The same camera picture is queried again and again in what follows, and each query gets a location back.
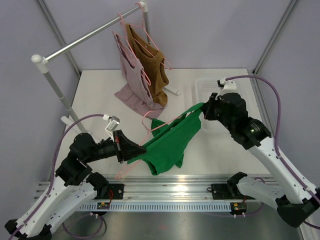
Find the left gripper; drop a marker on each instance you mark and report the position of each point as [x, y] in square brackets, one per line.
[125, 148]

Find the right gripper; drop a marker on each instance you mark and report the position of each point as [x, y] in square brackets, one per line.
[209, 107]

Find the pink hanger of green top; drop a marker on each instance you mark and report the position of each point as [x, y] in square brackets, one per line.
[133, 167]

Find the green tank top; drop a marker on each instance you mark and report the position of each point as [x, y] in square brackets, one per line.
[167, 147]

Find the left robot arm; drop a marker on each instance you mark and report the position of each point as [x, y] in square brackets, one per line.
[73, 183]

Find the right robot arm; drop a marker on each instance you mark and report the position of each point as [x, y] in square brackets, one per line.
[296, 198]

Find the mauve tank top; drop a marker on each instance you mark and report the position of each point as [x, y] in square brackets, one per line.
[136, 95]

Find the pink hanger of brown top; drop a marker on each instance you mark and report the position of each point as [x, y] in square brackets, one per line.
[166, 64]

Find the brown tank top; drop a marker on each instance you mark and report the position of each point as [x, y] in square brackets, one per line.
[152, 61]

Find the pink hanger of mauve top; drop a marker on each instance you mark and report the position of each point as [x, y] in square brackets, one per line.
[128, 58]

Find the white plastic basket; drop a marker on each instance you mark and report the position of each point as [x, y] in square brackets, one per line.
[204, 87]

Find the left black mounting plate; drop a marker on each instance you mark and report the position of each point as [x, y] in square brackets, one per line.
[114, 191]

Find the black mounting plate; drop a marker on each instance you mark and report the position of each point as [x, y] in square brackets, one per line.
[114, 191]
[220, 191]

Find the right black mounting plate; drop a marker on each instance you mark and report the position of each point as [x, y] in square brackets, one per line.
[220, 191]

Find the clothes rack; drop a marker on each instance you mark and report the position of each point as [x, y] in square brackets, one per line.
[41, 62]

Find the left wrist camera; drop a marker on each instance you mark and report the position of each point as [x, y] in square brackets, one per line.
[112, 123]

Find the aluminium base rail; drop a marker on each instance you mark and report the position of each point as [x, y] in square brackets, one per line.
[168, 188]

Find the white slotted cable duct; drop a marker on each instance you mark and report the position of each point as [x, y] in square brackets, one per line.
[156, 207]

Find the right frame post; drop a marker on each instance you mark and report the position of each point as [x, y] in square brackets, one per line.
[275, 35]

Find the frame post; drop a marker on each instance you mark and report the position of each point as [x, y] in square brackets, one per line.
[44, 9]
[275, 35]

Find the left frame post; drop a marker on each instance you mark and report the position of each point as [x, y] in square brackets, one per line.
[44, 9]

